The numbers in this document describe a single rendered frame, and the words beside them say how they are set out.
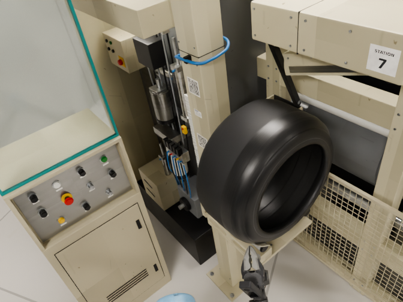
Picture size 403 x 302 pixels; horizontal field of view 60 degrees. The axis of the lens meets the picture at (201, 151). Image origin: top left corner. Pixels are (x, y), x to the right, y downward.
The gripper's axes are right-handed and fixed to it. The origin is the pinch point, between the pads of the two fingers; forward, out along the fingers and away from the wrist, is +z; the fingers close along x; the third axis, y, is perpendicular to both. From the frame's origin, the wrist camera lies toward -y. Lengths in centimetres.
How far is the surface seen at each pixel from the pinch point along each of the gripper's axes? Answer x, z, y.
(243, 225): 3.1, 8.7, -10.0
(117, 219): -77, 21, 11
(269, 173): 17.5, 24.6, -16.0
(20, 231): -231, 30, 58
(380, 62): 58, 49, -23
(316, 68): 37, 66, 4
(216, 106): -4, 59, -7
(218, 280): -64, -21, 93
